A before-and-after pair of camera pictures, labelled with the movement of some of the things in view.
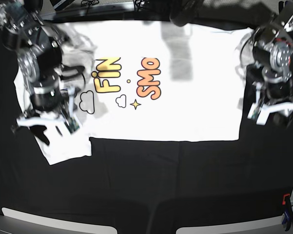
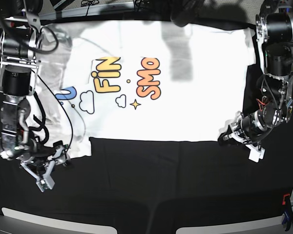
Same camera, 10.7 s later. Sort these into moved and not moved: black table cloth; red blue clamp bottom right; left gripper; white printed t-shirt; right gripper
Moved: left gripper; right gripper
Not moved: white printed t-shirt; black table cloth; red blue clamp bottom right
